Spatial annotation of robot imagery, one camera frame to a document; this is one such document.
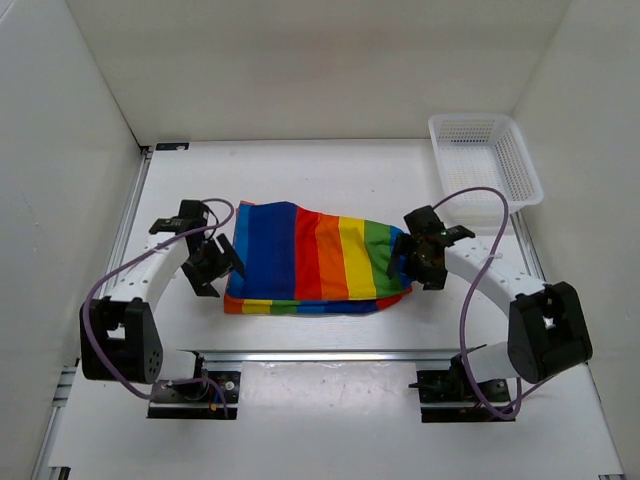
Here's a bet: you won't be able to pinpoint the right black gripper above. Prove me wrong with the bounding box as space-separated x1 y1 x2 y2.
387 232 448 290

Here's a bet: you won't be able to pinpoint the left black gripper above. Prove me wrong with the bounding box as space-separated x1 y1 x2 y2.
181 232 244 298

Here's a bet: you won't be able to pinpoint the rainbow striped shorts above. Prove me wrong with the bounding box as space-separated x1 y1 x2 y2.
224 201 412 315

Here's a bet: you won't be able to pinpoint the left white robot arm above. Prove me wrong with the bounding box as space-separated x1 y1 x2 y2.
79 199 245 400

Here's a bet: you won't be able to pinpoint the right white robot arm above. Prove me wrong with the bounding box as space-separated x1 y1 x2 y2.
387 206 593 400

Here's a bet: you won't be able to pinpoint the white plastic mesh basket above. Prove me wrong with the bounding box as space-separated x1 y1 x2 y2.
428 113 544 220

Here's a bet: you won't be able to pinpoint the dark label sticker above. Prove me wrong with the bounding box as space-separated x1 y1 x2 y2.
155 142 190 151

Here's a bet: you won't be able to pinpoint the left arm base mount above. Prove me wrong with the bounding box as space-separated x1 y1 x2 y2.
147 355 242 421

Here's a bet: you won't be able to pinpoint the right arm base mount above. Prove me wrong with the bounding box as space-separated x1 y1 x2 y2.
409 354 504 424

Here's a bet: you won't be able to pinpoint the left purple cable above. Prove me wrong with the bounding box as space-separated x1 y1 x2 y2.
83 197 236 419

